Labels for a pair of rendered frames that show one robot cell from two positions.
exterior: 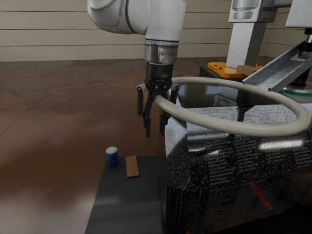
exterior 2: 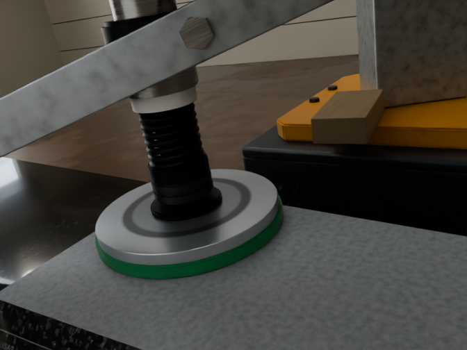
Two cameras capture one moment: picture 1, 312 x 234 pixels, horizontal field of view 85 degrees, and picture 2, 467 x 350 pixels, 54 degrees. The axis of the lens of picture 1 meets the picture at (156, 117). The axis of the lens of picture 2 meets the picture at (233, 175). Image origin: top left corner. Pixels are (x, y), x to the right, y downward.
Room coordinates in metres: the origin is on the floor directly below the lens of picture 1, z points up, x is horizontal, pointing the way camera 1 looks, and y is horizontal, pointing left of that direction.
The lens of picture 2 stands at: (0.57, -1.12, 1.07)
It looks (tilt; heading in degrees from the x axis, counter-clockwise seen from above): 22 degrees down; 39
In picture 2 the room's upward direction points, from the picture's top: 10 degrees counter-clockwise
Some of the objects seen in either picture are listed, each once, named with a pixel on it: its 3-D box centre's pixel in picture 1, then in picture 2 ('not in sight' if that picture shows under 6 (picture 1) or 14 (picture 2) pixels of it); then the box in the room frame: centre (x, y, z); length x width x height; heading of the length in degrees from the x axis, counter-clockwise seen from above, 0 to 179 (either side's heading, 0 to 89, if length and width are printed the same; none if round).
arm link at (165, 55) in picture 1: (160, 52); not in sight; (0.49, -0.01, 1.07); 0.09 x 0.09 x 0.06
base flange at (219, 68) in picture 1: (239, 68); (408, 100); (1.66, -0.80, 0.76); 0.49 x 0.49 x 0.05; 2
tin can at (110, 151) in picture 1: (112, 155); not in sight; (1.21, 0.40, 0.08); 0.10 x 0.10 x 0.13
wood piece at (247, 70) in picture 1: (249, 70); (350, 114); (1.40, -0.76, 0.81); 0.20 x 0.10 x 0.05; 10
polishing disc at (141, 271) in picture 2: (295, 86); (188, 211); (0.91, -0.77, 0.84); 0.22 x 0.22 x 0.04
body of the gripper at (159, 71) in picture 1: (159, 79); not in sight; (0.49, -0.01, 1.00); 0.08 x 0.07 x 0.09; 108
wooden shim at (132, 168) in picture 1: (131, 165); not in sight; (1.14, 0.22, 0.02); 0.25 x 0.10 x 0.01; 12
